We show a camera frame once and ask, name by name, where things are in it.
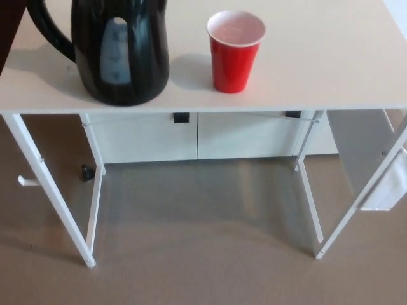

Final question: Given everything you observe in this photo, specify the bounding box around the black electric kettle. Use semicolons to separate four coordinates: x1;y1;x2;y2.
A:
27;0;170;107

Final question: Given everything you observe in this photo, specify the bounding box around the red plastic cup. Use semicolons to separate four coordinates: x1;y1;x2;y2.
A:
206;10;267;94

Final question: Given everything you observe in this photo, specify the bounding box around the white cabinet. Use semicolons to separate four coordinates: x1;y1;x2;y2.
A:
81;111;338;165

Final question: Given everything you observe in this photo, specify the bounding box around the white metal-framed table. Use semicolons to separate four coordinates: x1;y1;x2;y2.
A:
0;0;407;262

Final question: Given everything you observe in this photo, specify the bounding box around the small black doorstop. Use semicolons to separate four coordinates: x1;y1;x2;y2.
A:
79;163;95;183

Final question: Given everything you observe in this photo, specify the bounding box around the white table side hook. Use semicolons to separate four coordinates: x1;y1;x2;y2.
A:
17;175;41;186

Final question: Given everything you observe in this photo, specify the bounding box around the dark brown door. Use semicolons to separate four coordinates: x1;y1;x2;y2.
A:
0;0;32;77

